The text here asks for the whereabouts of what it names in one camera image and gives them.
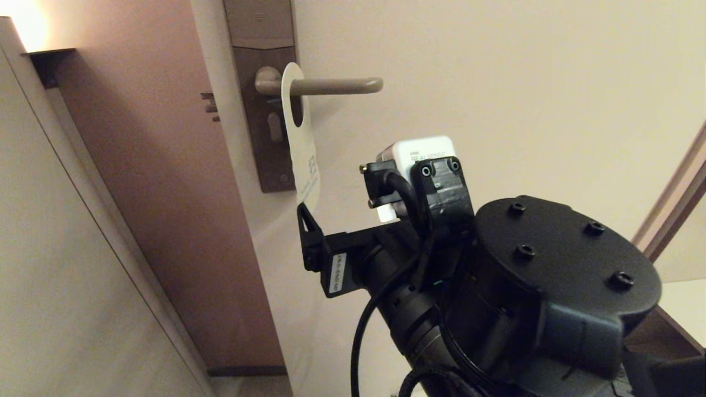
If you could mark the blue and white door hanger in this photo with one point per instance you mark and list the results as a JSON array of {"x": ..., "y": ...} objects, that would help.
[{"x": 303, "y": 149}]

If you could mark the white door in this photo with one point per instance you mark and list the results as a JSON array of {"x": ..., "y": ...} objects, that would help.
[{"x": 496, "y": 82}]

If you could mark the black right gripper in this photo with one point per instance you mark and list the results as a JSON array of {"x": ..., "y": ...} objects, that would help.
[{"x": 364, "y": 259}]

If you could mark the white shelf board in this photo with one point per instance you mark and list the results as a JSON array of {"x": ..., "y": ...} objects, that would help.
[{"x": 686, "y": 309}]

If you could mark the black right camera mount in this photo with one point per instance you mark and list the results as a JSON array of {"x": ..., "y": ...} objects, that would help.
[{"x": 444, "y": 193}]

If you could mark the brown door jamb panel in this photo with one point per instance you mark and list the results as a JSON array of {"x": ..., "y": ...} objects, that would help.
[{"x": 165, "y": 193}]

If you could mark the brown door lock plate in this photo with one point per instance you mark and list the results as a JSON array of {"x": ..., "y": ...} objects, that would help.
[{"x": 259, "y": 22}]

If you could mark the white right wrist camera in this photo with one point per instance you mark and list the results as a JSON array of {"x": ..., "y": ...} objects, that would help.
[{"x": 419, "y": 149}]

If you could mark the black wall lamp bracket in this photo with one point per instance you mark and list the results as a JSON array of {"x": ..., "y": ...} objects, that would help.
[{"x": 49, "y": 63}]

